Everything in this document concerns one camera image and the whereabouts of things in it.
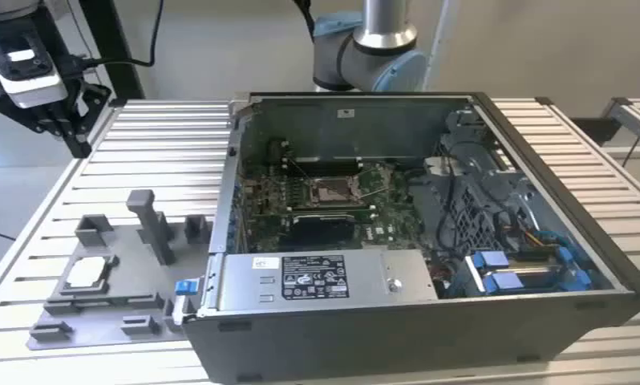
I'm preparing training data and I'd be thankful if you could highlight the grey parts rack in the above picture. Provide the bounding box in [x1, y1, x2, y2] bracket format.
[27, 189, 215, 351]

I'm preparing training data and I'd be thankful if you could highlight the silver power supply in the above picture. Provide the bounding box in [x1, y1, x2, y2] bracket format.
[216, 249, 440, 313]

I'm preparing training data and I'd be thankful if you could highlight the hard disk in blue carrier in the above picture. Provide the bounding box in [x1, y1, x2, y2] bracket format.
[469, 247, 577, 270]
[484, 268, 595, 294]

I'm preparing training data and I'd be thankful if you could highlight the black expansion card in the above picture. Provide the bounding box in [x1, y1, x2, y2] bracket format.
[285, 214, 371, 246]

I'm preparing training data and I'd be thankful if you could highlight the green motherboard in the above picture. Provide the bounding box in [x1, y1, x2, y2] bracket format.
[236, 156, 444, 257]

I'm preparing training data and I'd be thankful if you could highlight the black camera cable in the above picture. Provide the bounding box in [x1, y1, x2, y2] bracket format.
[65, 0, 165, 77]

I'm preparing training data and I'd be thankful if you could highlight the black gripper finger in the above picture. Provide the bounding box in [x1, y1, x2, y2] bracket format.
[57, 80, 112, 140]
[0, 83, 53, 136]

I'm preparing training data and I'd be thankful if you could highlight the black power supply label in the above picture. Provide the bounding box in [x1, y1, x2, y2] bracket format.
[279, 255, 349, 301]

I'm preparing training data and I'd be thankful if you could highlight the black PC case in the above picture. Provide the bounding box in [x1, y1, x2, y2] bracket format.
[183, 91, 640, 385]

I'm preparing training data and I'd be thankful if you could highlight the aluminium side table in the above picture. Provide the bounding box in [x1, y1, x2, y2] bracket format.
[601, 95, 640, 161]

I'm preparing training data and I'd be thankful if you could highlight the black internal cable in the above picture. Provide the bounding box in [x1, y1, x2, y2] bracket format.
[436, 146, 475, 252]

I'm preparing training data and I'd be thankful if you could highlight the silver CPU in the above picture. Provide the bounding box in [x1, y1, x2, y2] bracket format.
[64, 256, 108, 290]

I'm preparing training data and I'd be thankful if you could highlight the coloured wire bundle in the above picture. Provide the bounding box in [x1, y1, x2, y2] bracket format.
[512, 224, 563, 250]

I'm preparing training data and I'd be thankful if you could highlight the grey drive cage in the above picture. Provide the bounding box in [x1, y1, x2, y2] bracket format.
[409, 110, 572, 260]

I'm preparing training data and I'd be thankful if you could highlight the thick black frame post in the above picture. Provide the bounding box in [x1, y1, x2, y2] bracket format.
[81, 0, 148, 101]

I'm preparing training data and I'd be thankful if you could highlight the CPU socket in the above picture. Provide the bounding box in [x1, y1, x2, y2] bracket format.
[309, 176, 363, 206]

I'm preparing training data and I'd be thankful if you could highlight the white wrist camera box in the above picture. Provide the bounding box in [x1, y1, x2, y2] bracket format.
[0, 71, 71, 110]

